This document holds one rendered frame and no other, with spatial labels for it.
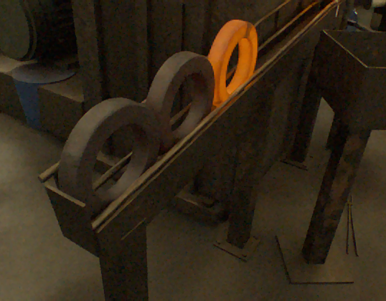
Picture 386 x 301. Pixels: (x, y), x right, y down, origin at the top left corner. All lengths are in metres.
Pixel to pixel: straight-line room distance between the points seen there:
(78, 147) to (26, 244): 0.92
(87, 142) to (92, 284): 0.78
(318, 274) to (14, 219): 1.06
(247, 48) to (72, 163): 0.50
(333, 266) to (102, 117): 1.01
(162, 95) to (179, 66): 0.06
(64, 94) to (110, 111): 1.25
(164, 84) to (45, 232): 0.92
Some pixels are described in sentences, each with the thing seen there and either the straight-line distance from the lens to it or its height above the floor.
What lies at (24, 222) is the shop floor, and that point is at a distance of 1.47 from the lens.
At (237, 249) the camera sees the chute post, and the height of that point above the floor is 0.01.
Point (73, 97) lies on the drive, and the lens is 1.71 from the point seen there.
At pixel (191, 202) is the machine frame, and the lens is 1.36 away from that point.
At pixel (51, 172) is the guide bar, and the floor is 0.64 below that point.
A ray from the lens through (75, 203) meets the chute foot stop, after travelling 0.51.
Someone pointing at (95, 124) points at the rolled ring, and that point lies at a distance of 0.50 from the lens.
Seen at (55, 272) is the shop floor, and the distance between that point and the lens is 1.28.
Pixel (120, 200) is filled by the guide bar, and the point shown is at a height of 0.60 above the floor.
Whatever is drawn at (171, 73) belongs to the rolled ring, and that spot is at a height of 0.74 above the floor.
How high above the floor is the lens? 0.96
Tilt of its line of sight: 33 degrees down
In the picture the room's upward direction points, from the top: 3 degrees clockwise
